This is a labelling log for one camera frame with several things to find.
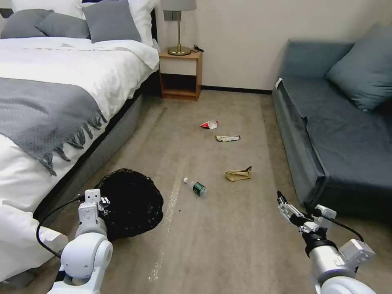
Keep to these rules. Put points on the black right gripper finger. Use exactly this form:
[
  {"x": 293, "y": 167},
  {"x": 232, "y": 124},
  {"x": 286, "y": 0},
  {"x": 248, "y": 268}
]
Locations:
[
  {"x": 325, "y": 217},
  {"x": 294, "y": 212}
]

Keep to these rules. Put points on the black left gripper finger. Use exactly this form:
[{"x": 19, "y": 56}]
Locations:
[
  {"x": 105, "y": 201},
  {"x": 103, "y": 211}
]

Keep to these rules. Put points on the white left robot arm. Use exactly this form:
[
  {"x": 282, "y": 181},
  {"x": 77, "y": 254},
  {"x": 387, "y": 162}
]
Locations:
[{"x": 85, "y": 251}]

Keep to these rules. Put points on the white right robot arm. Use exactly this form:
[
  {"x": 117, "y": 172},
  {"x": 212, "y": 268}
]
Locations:
[{"x": 333, "y": 266}]

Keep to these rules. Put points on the black mesh trash bin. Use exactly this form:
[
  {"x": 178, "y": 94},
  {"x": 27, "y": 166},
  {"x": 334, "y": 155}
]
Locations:
[{"x": 131, "y": 202}]

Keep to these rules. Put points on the crumpled brown paper bag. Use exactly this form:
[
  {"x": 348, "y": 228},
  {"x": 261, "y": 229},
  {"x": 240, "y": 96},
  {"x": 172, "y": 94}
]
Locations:
[{"x": 239, "y": 175}]

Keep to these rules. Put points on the dark blue sofa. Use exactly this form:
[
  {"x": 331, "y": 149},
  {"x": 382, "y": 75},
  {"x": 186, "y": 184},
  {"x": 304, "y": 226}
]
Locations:
[{"x": 333, "y": 131}]

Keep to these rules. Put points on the plastic bottle with green label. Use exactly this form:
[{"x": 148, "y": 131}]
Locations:
[{"x": 198, "y": 187}]

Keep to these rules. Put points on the dark crumpled snack wrapper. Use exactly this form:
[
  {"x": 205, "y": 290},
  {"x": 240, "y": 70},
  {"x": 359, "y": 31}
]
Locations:
[{"x": 228, "y": 138}]

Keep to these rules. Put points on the grey fringed throw blanket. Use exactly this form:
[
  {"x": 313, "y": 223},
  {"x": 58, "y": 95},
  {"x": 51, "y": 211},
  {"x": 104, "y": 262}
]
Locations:
[{"x": 43, "y": 116}]

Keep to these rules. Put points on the red and white wrapper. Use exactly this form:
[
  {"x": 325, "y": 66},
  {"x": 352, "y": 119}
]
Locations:
[{"x": 209, "y": 124}]

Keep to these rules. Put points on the white sofa tag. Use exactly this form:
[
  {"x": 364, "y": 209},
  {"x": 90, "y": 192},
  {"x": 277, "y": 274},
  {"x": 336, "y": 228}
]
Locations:
[{"x": 279, "y": 83}]

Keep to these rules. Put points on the white duvet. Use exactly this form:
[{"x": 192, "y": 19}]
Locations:
[{"x": 76, "y": 70}]

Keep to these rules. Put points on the wooden nightstand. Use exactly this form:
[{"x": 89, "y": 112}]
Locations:
[{"x": 180, "y": 73}]

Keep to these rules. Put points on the teal cushion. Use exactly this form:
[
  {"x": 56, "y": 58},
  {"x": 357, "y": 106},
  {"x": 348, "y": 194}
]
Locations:
[{"x": 364, "y": 67}]

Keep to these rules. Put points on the black headboard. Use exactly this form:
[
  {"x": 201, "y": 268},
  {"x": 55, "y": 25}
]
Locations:
[{"x": 155, "y": 27}]

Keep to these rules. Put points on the large grey pillow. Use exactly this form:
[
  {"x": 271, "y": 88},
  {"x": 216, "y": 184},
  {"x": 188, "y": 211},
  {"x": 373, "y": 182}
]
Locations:
[{"x": 111, "y": 20}]

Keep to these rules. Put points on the brass table lamp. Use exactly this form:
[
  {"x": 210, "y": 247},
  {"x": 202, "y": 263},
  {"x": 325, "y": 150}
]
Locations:
[{"x": 179, "y": 30}]

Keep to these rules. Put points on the white pillow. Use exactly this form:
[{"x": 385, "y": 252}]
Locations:
[
  {"x": 142, "y": 18},
  {"x": 65, "y": 7}
]

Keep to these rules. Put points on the grey upholstered bed frame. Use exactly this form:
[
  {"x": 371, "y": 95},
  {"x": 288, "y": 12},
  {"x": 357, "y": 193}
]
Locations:
[{"x": 101, "y": 144}]

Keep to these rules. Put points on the grey wall switch panel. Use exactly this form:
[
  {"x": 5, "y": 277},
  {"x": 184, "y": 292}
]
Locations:
[{"x": 172, "y": 15}]

